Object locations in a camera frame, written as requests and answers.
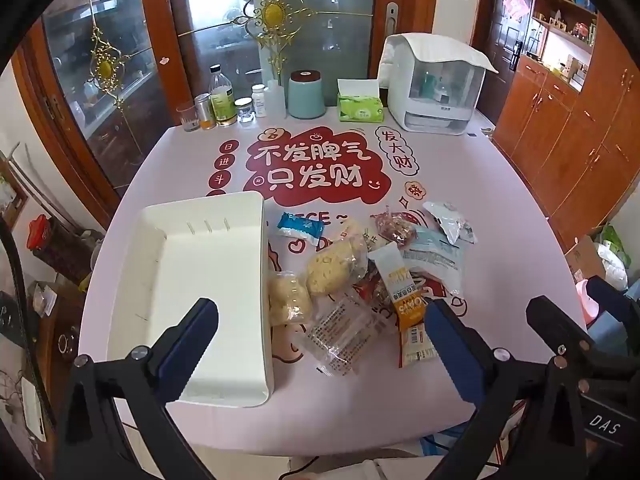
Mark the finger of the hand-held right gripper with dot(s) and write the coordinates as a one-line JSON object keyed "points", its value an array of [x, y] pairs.
{"points": [[550, 317], [615, 302]]}

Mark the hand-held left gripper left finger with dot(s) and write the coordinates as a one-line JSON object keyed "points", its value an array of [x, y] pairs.
{"points": [[192, 347]]}

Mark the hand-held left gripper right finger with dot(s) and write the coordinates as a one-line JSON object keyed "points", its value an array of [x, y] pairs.
{"points": [[452, 352]]}

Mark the white plastic tray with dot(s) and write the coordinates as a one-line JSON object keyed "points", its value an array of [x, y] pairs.
{"points": [[200, 270]]}

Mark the clear snack packet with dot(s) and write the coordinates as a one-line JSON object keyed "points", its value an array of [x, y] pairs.
{"points": [[345, 335]]}

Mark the blue foil snack packet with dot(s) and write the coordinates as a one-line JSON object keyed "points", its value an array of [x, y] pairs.
{"points": [[300, 227]]}

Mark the white plastic bag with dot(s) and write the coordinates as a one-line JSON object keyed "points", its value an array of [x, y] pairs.
{"points": [[612, 270]]}

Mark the cardboard box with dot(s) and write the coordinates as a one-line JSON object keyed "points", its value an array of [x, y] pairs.
{"points": [[582, 260]]}

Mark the green bag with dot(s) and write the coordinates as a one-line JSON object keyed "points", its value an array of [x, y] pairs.
{"points": [[617, 240]]}

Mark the light blue snack packet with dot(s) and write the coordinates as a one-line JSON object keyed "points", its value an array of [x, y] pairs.
{"points": [[435, 260]]}

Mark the orange white snack bar packet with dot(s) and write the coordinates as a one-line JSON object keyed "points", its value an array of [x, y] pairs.
{"points": [[395, 275]]}

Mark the dark red snack packet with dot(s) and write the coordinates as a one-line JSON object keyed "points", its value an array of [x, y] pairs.
{"points": [[372, 292]]}

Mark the small yellow cookie packet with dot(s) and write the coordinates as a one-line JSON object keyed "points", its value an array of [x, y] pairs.
{"points": [[290, 300]]}

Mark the silver foil snack packet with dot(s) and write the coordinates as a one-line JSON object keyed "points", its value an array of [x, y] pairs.
{"points": [[452, 222]]}

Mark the red nut snack packet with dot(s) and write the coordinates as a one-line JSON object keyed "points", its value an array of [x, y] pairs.
{"points": [[395, 227]]}

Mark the large yellow cookie packet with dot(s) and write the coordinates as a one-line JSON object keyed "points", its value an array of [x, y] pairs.
{"points": [[330, 267]]}

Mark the wooden cabinet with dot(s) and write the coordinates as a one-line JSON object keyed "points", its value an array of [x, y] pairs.
{"points": [[565, 150]]}

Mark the red plastic item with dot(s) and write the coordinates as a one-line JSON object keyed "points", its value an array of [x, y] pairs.
{"points": [[39, 232]]}

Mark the glass cup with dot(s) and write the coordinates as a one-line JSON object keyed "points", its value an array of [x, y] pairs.
{"points": [[188, 119]]}

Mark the metal tin can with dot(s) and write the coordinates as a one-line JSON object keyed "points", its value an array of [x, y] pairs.
{"points": [[204, 112]]}

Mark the small glass jar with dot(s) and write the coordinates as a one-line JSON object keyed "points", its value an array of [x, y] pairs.
{"points": [[245, 111]]}

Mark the green label bottle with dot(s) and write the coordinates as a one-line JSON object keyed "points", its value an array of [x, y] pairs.
{"points": [[222, 102]]}

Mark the white pill bottle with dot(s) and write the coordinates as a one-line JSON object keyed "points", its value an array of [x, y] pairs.
{"points": [[260, 102]]}

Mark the translucent plastic bottle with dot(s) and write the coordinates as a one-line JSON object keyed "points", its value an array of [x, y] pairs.
{"points": [[277, 102]]}

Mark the white countertop sterilizer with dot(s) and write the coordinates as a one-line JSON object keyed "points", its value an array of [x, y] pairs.
{"points": [[435, 85]]}

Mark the green tissue box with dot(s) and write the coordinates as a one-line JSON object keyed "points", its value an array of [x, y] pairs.
{"points": [[360, 107]]}

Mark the teal canister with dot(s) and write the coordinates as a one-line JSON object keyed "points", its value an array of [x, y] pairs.
{"points": [[307, 97]]}

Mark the dark wooden door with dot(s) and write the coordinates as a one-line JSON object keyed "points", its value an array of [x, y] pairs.
{"points": [[495, 25]]}

